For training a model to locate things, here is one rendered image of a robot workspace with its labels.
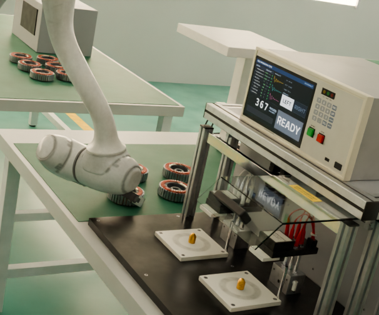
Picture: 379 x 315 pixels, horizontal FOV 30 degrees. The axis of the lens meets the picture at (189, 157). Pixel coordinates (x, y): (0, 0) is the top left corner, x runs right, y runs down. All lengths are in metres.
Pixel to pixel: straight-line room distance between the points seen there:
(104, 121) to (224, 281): 0.50
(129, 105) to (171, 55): 3.79
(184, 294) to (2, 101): 1.55
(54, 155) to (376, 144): 0.81
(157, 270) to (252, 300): 0.25
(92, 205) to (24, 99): 1.03
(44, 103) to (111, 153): 1.33
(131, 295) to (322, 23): 6.51
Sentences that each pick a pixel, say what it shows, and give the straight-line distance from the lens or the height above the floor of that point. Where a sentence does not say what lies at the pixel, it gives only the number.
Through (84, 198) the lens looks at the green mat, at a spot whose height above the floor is 0.75.
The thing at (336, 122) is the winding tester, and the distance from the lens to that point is 1.70.
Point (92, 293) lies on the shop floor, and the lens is 3.18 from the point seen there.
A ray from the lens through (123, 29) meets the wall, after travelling 6.74.
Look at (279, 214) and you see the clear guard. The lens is 1.53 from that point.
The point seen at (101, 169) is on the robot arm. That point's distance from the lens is 1.82.
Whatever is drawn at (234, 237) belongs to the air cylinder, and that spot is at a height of 0.80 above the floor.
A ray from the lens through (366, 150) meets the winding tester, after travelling 1.70.
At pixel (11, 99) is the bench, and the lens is 3.07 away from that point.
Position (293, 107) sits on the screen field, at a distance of 1.82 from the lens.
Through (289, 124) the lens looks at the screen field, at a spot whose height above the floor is 1.17.
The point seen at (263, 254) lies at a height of 0.88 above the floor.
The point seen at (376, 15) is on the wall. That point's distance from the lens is 8.54.
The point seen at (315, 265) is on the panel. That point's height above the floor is 0.81.
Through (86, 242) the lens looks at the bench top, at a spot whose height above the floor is 0.74.
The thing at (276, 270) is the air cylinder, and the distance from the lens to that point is 1.88.
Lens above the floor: 1.62
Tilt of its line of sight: 19 degrees down
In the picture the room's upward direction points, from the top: 12 degrees clockwise
